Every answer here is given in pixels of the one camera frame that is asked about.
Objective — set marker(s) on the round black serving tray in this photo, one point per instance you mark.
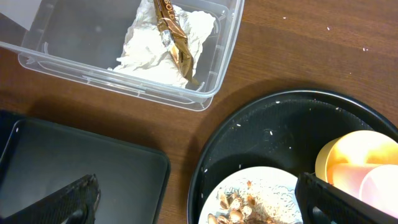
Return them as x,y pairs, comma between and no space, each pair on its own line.
285,130

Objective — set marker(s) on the grey plate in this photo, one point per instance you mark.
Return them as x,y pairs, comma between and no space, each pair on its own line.
270,175

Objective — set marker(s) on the clear plastic waste bin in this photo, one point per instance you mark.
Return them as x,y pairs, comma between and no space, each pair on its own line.
80,40

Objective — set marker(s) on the black rectangular tray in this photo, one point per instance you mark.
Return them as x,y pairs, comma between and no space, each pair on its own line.
39,158

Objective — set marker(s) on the yellow bowl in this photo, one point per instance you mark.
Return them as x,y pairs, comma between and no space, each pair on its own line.
357,148

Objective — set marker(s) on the pink cup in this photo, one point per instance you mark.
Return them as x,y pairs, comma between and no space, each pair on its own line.
373,184

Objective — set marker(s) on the peanut shells and rice scraps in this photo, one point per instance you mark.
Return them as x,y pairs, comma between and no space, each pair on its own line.
251,202

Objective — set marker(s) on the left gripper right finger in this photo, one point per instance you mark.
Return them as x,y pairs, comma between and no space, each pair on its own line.
320,202

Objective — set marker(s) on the white paper napkin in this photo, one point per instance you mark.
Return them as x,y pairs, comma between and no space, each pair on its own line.
144,53

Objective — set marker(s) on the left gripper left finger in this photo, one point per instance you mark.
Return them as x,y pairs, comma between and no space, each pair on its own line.
75,203

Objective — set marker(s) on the gold foil wrapper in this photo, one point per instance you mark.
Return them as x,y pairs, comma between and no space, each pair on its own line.
174,39

